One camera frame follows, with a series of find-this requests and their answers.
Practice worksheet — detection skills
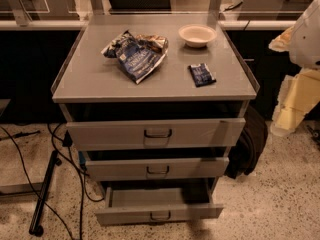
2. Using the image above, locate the white yellowish gripper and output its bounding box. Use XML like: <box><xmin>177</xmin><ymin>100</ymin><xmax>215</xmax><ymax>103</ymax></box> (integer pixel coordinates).
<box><xmin>269</xmin><ymin>26</ymin><xmax>320</xmax><ymax>137</ymax></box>

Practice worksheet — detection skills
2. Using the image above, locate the grey bottom drawer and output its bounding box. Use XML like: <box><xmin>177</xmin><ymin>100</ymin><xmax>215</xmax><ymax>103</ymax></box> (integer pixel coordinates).
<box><xmin>95</xmin><ymin>182</ymin><xmax>223</xmax><ymax>225</ymax></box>

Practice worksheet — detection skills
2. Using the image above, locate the grey drawer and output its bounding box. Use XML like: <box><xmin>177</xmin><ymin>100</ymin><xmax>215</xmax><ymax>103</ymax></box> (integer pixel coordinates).
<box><xmin>67</xmin><ymin>118</ymin><xmax>245</xmax><ymax>151</ymax></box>
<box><xmin>95</xmin><ymin>182</ymin><xmax>223</xmax><ymax>225</ymax></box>
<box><xmin>86</xmin><ymin>157</ymin><xmax>229</xmax><ymax>181</ymax></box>

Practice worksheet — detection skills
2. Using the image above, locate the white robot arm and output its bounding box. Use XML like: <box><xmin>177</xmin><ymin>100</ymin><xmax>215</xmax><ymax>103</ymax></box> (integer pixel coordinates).
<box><xmin>269</xmin><ymin>0</ymin><xmax>320</xmax><ymax>137</ymax></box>

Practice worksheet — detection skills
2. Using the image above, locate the grey top drawer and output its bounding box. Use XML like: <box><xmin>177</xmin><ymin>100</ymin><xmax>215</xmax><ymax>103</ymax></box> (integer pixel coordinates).
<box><xmin>67</xmin><ymin>118</ymin><xmax>245</xmax><ymax>151</ymax></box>

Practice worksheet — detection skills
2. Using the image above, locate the grey drawer cabinet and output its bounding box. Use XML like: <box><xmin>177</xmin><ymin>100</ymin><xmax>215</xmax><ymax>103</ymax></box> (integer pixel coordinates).
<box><xmin>50</xmin><ymin>13</ymin><xmax>261</xmax><ymax>227</ymax></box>

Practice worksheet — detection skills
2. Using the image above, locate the grey middle drawer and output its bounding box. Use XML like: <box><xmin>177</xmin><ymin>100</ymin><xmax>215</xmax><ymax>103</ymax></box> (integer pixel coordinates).
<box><xmin>86</xmin><ymin>157</ymin><xmax>229</xmax><ymax>181</ymax></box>

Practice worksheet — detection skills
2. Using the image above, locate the dark backpack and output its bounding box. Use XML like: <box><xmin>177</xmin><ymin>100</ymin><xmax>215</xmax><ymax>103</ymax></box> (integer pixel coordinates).
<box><xmin>225</xmin><ymin>106</ymin><xmax>268</xmax><ymax>179</ymax></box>

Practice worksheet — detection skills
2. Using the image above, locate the small dark blue packet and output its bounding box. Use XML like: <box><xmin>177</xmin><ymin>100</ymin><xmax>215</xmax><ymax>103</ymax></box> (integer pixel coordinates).
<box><xmin>188</xmin><ymin>63</ymin><xmax>216</xmax><ymax>87</ymax></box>

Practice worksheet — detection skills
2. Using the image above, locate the white bowl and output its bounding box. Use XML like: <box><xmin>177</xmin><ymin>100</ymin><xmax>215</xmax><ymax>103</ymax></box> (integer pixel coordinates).
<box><xmin>178</xmin><ymin>24</ymin><xmax>217</xmax><ymax>48</ymax></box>

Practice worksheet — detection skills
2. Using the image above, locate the blue crumpled chip bag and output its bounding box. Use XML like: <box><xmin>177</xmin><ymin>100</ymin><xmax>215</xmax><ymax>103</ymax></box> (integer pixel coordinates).
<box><xmin>101</xmin><ymin>31</ymin><xmax>168</xmax><ymax>84</ymax></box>

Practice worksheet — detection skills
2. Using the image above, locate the black floor stand bar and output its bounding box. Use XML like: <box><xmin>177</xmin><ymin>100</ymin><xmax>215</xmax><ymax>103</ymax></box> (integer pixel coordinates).
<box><xmin>29</xmin><ymin>151</ymin><xmax>58</xmax><ymax>237</ymax></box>

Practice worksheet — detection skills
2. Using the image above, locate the black long cable left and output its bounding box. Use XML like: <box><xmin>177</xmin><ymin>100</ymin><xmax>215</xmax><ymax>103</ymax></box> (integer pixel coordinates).
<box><xmin>0</xmin><ymin>126</ymin><xmax>75</xmax><ymax>240</ymax></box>

